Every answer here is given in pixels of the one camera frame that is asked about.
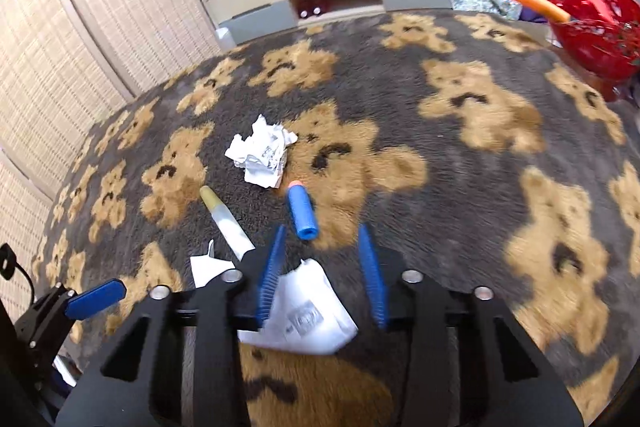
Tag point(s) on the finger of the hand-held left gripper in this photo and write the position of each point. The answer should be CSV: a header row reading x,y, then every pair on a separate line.
x,y
95,299

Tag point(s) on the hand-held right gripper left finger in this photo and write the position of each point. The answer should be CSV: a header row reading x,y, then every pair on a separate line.
x,y
270,282

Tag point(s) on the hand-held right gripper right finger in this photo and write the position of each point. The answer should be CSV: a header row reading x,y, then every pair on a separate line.
x,y
372,277

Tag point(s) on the white paper packet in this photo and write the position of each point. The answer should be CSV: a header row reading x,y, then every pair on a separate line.
x,y
310,312

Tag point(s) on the white paper scrap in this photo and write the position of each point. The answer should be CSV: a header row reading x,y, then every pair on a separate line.
x,y
205,272

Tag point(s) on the blue foam dart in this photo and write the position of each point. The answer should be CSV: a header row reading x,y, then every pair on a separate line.
x,y
301,214

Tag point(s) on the yellow tipped white tube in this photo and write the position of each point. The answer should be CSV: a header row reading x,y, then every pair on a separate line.
x,y
225,222

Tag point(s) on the grey bear printed blanket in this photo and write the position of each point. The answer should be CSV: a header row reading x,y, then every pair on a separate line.
x,y
450,217

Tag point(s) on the crumpled white paper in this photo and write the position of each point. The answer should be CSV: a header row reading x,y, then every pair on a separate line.
x,y
262,152

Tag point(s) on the woven folding screen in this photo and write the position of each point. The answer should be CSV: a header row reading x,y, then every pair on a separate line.
x,y
100,7

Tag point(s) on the red cutout basket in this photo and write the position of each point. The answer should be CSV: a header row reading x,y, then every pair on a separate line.
x,y
595,37

